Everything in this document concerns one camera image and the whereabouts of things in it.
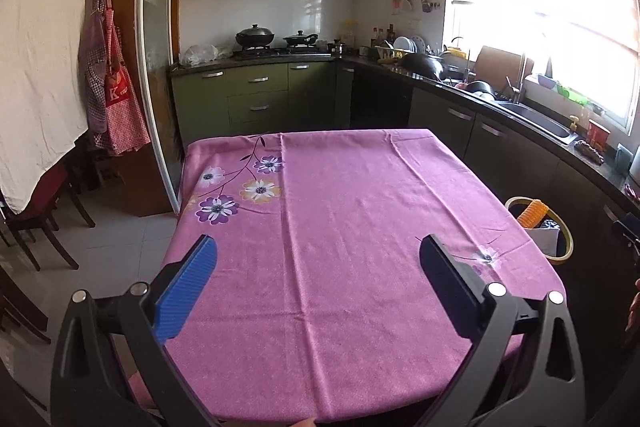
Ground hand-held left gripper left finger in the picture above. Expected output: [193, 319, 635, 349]
[50, 234, 221, 427]

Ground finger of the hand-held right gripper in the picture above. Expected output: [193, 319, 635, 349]
[612, 209, 640, 253]

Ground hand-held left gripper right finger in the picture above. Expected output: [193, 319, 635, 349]
[419, 234, 586, 427]

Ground round yellow-rimmed trash bin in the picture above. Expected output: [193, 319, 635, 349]
[504, 195, 574, 264]

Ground orange foam fruit net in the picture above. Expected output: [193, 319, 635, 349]
[516, 199, 549, 229]

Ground dark cloth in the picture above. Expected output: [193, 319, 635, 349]
[574, 139, 606, 165]

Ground pink floral tablecloth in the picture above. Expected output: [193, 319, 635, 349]
[127, 128, 568, 425]

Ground red paper cup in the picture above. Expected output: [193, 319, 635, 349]
[586, 119, 612, 151]

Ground black countertop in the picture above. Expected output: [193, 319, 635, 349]
[170, 54, 640, 212]

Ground dark lower cabinets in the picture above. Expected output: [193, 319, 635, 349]
[350, 64, 640, 358]

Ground steel sink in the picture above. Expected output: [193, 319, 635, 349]
[500, 102, 581, 145]

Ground green plastic items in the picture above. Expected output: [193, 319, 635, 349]
[556, 83, 588, 105]

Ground dark wooden chair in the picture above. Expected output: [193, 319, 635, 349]
[0, 157, 96, 273]

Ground black pot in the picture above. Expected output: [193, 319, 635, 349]
[467, 79, 498, 100]

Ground red checked apron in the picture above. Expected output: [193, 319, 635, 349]
[102, 0, 152, 156]

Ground steel sink faucet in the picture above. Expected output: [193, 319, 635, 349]
[507, 52, 528, 105]

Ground green lower cabinets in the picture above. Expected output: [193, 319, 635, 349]
[170, 59, 356, 142]

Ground black wok without lid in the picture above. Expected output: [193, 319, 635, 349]
[400, 52, 446, 80]

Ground wooden cutting board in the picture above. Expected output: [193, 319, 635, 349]
[472, 45, 536, 90]

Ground gooseneck faucet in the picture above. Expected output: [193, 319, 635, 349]
[450, 37, 473, 82]

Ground dish rack with plates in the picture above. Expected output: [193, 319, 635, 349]
[375, 36, 443, 62]

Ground purple checked apron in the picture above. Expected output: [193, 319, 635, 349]
[82, 0, 111, 148]

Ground sliding glass door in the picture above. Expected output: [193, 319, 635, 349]
[135, 0, 183, 218]

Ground plastic bags on counter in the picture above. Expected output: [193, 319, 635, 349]
[179, 43, 233, 68]

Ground condiment bottles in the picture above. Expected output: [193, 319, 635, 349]
[370, 24, 398, 50]

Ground gas stove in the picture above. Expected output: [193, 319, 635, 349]
[232, 48, 333, 60]

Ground black lidded wok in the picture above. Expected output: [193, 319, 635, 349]
[235, 24, 277, 49]

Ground black lidded pan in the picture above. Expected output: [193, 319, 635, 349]
[282, 30, 319, 48]

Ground white hanging sheet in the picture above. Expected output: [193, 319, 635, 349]
[0, 0, 108, 215]

